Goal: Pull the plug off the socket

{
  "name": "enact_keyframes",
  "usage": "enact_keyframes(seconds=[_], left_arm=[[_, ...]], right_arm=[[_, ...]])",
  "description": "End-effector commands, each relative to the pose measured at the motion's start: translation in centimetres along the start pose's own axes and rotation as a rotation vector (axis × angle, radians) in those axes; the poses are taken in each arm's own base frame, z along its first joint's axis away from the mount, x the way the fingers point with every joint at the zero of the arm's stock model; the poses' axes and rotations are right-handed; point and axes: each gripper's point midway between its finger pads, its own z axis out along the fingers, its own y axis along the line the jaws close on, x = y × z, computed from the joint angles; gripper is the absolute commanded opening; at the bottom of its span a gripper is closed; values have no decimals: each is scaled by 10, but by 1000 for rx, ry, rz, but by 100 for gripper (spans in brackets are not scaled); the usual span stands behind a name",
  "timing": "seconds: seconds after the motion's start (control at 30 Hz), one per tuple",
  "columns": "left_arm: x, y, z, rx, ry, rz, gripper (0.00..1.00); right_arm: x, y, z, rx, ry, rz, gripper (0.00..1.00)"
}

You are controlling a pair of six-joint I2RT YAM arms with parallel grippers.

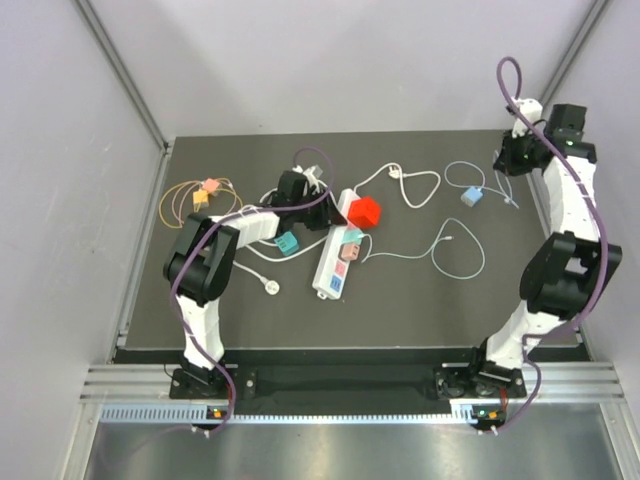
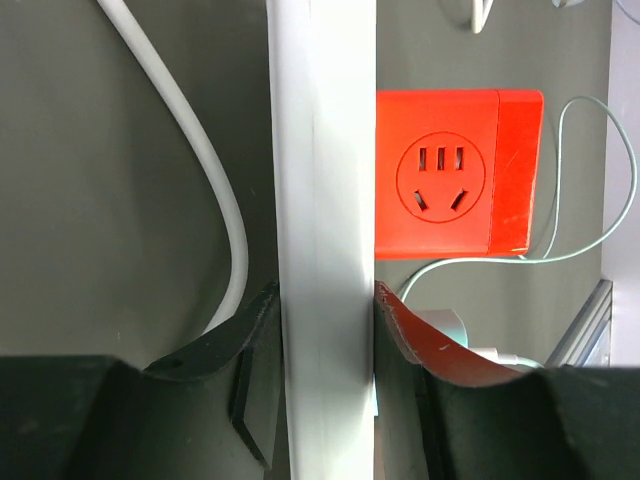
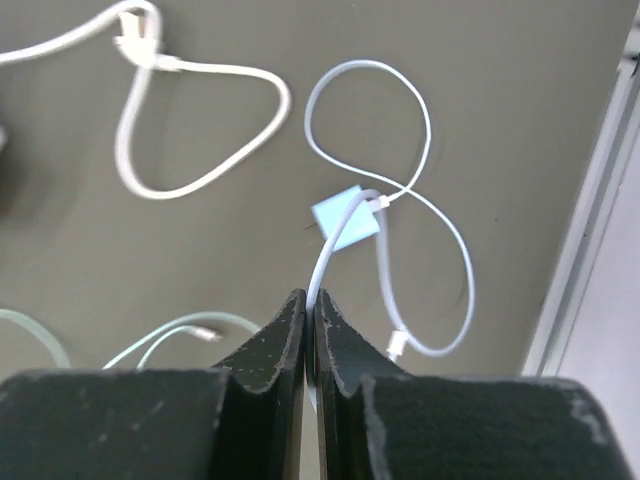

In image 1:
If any pink USB charger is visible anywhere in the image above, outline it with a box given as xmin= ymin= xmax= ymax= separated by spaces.
xmin=202 ymin=178 xmax=221 ymax=196

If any pink USB cable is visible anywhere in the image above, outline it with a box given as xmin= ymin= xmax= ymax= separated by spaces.
xmin=169 ymin=179 xmax=244 ymax=231

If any perforated cable duct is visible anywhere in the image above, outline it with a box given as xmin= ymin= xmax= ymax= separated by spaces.
xmin=100 ymin=404 xmax=500 ymax=425

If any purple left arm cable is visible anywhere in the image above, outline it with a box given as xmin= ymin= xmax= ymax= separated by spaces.
xmin=169 ymin=146 xmax=337 ymax=436

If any salmon dual USB charger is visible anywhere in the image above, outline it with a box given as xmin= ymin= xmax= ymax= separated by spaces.
xmin=340 ymin=242 xmax=360 ymax=262

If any mint USB charger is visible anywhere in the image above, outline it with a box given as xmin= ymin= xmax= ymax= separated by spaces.
xmin=341 ymin=228 xmax=364 ymax=245

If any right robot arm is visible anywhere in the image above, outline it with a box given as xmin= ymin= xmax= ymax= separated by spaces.
xmin=466 ymin=104 xmax=622 ymax=396

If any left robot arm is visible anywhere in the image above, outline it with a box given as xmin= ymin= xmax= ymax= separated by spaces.
xmin=163 ymin=167 xmax=347 ymax=397

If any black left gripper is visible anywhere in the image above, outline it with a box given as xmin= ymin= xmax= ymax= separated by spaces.
xmin=291 ymin=186 xmax=347 ymax=230

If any yellow USB charger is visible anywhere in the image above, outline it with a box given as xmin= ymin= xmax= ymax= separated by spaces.
xmin=192 ymin=189 xmax=209 ymax=211

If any white wall plug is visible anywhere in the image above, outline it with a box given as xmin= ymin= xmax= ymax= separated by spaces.
xmin=264 ymin=280 xmax=280 ymax=296

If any white power strip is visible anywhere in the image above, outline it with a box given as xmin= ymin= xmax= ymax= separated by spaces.
xmin=311 ymin=188 xmax=366 ymax=301

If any red cube adapter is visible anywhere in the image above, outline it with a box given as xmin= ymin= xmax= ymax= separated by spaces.
xmin=347 ymin=196 xmax=381 ymax=230

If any mint USB cable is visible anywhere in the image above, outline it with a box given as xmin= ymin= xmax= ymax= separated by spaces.
xmin=359 ymin=218 xmax=487 ymax=282

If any blue USB charger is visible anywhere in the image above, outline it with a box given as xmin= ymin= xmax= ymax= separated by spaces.
xmin=460 ymin=186 xmax=483 ymax=207

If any teal power strip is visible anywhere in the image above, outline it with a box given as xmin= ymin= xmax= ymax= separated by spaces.
xmin=273 ymin=231 xmax=299 ymax=257

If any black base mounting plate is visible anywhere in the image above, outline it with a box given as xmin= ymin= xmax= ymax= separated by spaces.
xmin=168 ymin=362 xmax=527 ymax=404

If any white power strip cord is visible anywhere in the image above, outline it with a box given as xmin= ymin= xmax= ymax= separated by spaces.
xmin=232 ymin=187 xmax=334 ymax=291

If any yellow USB cable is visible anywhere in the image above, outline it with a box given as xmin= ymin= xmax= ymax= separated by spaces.
xmin=158 ymin=180 xmax=236 ymax=231

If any aluminium frame rail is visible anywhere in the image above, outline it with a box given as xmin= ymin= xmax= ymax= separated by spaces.
xmin=80 ymin=362 xmax=625 ymax=404

